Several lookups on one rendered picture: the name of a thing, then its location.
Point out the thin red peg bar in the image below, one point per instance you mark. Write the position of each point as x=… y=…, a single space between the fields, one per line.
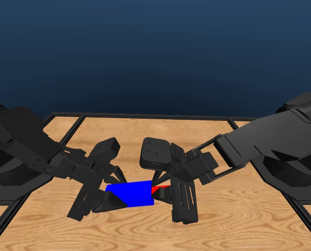
x=158 y=188

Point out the blue hollow socket block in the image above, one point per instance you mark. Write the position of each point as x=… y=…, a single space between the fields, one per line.
x=134 y=193

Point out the black table frame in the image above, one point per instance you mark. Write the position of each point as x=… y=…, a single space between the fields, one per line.
x=155 y=115

